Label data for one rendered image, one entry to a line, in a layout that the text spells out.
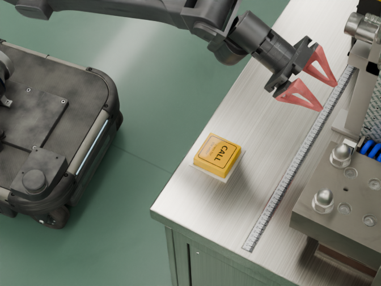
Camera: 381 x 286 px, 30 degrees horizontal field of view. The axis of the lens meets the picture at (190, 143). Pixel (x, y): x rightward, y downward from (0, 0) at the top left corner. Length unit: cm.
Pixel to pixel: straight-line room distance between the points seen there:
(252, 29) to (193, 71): 149
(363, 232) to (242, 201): 26
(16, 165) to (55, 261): 33
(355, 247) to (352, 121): 31
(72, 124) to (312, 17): 95
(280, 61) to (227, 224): 32
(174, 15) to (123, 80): 147
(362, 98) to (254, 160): 24
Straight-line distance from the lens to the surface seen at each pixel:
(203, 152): 138
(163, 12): 123
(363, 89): 134
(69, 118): 230
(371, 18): 115
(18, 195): 217
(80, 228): 236
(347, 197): 123
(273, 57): 121
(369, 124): 127
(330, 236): 122
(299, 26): 162
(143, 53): 274
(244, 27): 120
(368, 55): 127
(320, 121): 146
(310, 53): 123
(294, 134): 144
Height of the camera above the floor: 209
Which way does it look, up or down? 57 degrees down
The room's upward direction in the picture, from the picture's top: 3 degrees counter-clockwise
